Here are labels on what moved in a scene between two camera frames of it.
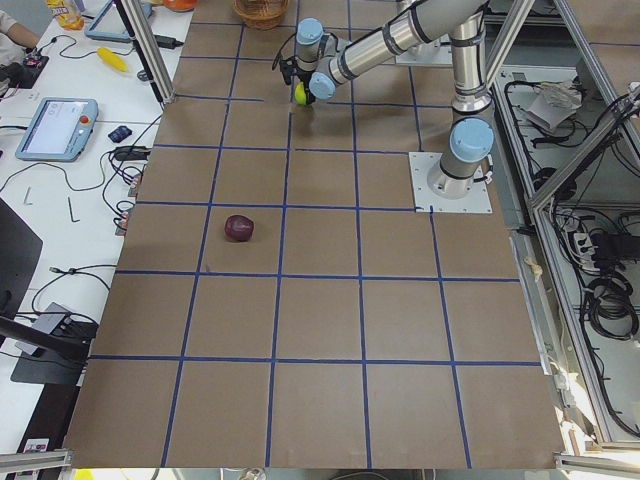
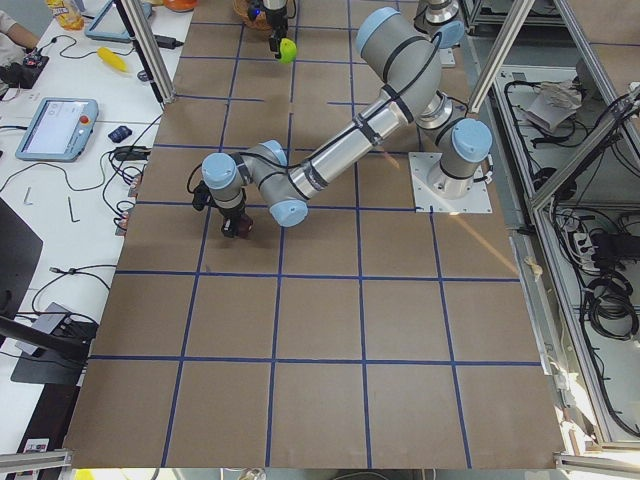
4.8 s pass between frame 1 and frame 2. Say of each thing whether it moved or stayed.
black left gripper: moved
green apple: moved
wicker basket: stayed
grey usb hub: stayed
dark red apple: stayed
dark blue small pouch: stayed
